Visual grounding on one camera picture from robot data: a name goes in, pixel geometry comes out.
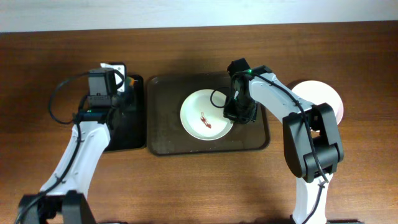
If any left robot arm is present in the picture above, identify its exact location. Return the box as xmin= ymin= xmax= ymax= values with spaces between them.
xmin=15 ymin=62 xmax=132 ymax=223

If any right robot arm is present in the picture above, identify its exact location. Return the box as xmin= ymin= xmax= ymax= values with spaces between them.
xmin=223 ymin=58 xmax=344 ymax=223

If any brown serving tray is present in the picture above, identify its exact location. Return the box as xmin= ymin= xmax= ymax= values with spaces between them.
xmin=147 ymin=72 xmax=271 ymax=156

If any green and orange sponge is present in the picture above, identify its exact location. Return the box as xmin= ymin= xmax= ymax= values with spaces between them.
xmin=124 ymin=77 xmax=136 ymax=89

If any white plate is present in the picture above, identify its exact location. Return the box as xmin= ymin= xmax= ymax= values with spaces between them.
xmin=292 ymin=80 xmax=344 ymax=124
xmin=180 ymin=89 xmax=233 ymax=141

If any black plastic tray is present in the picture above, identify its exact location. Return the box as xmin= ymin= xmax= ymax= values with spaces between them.
xmin=104 ymin=74 xmax=147 ymax=152

